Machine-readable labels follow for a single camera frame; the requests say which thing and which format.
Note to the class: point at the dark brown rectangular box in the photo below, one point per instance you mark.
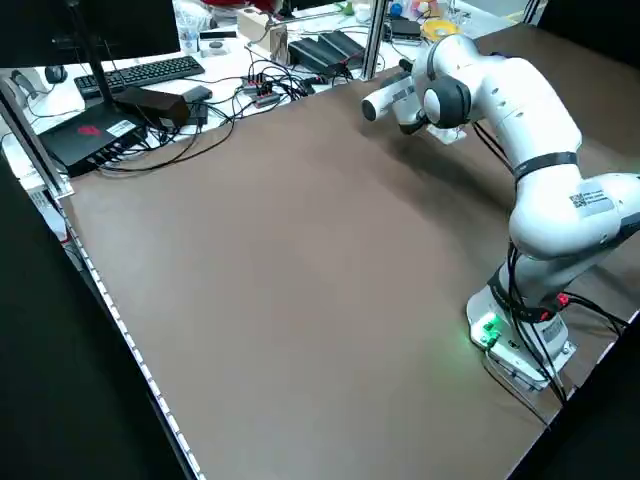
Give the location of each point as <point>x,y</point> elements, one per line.
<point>155,107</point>

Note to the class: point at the USB hub with red lights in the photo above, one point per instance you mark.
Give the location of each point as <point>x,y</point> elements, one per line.
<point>260,92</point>

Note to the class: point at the black keyboard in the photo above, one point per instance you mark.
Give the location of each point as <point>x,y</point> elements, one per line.
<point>150,70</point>

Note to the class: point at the aluminium frame post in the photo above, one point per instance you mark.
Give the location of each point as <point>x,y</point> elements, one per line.
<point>530,12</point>
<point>375,40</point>
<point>35,145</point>

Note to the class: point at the black power adapter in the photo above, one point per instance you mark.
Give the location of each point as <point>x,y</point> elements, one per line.
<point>199,92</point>

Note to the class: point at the beige cardboard box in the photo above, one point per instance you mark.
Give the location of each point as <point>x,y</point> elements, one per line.
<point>250,25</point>

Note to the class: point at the flat black box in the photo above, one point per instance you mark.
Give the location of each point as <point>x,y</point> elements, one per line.
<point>405,30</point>

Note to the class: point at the small green object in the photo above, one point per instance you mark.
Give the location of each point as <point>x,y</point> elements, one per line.
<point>348,8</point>

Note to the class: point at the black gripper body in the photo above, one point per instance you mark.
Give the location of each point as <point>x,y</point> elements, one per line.
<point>414,126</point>

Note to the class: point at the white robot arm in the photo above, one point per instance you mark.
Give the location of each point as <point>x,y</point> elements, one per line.
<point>525,100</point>

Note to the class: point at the yellow plastic tray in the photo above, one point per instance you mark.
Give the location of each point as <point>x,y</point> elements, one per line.
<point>435,30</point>

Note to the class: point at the black ridged device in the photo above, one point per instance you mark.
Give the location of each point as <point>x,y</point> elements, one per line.
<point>307,52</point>
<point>345,45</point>

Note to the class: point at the black monitor stand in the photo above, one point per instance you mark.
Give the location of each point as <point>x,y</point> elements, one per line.
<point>92,60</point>

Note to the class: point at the black computer monitor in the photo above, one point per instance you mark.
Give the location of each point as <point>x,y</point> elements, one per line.
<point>125,30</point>

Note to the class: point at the person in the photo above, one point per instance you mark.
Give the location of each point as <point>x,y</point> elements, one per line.
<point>267,4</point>

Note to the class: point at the black computer with red logo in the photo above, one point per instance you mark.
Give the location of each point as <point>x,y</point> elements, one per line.
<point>75,145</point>

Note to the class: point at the colourful toy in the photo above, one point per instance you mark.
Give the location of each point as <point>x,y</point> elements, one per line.
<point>420,7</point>

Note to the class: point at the white test tube rack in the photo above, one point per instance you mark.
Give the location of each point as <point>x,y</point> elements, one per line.
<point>447,136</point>

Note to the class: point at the dark computer mouse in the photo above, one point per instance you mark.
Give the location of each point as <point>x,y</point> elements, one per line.
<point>56,74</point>

